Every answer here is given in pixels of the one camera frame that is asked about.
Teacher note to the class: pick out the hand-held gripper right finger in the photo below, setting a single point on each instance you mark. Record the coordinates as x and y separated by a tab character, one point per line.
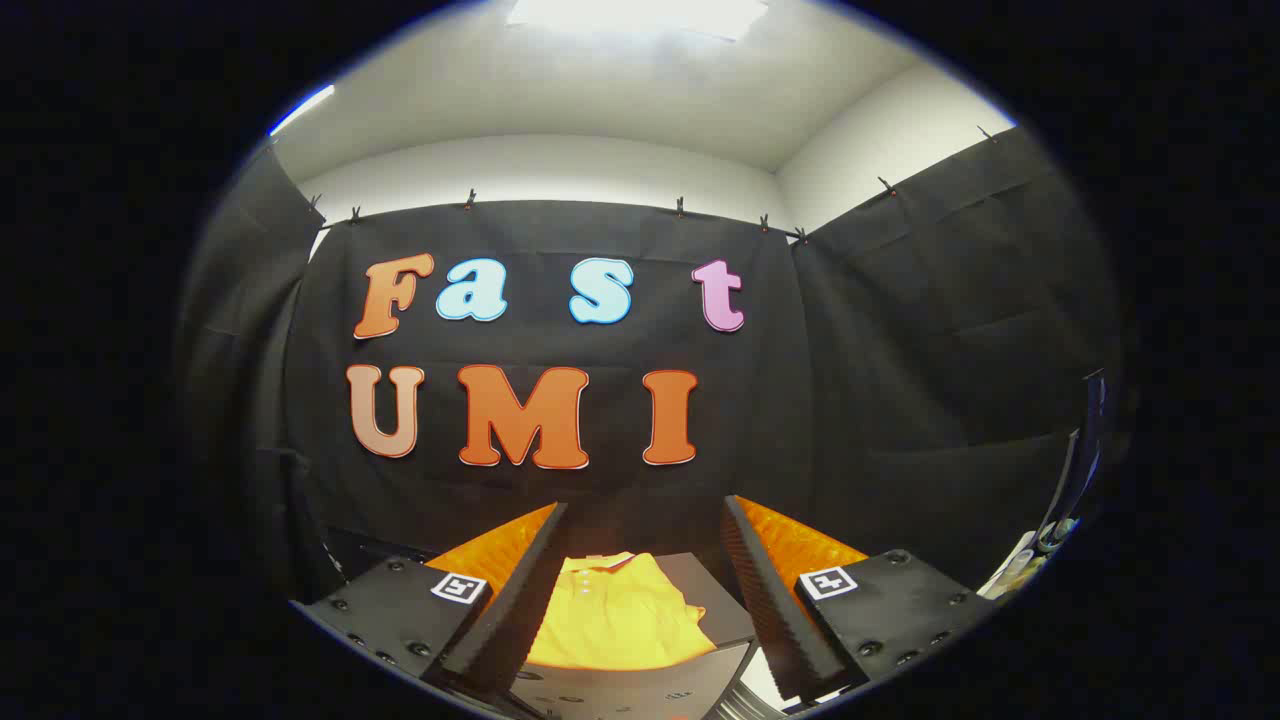
765	600

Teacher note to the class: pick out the ceiling light panel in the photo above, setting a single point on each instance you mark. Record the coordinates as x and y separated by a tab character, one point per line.
640	15

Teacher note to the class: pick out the yellow polo shirt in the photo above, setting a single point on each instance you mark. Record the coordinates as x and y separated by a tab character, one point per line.
610	610

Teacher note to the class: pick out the white plastic item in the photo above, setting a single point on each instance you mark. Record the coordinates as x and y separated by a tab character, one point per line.
1015	570

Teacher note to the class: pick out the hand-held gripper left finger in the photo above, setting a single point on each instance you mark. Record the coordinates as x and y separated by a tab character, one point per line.
520	610

